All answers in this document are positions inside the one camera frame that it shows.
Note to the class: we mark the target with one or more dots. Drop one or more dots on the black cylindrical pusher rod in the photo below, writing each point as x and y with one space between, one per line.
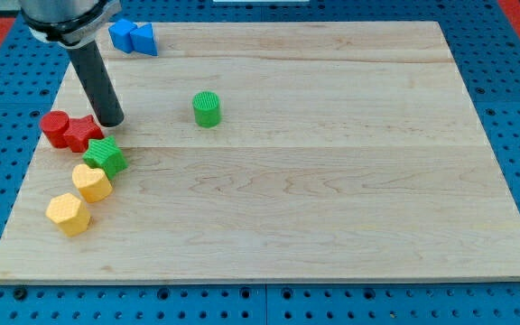
92 73

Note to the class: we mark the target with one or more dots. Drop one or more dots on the red cylinder block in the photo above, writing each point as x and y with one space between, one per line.
54 125

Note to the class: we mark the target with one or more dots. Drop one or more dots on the blue cube block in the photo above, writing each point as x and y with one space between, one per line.
120 34

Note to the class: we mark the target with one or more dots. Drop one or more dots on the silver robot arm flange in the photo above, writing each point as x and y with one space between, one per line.
70 23

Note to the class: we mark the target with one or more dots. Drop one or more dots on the green star block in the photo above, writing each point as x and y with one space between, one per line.
106 155

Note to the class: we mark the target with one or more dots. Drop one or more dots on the green cylinder block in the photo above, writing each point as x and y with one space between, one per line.
206 106

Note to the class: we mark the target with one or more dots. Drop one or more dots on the blue triangle block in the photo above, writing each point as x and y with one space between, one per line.
143 40

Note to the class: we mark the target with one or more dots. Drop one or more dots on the red star block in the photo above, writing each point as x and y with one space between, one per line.
80 131

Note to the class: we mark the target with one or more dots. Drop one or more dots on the light wooden board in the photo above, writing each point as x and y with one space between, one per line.
346 153

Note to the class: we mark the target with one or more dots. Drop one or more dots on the yellow heart block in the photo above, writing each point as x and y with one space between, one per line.
92 183

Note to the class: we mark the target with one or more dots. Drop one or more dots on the yellow hexagon block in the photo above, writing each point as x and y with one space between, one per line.
69 214

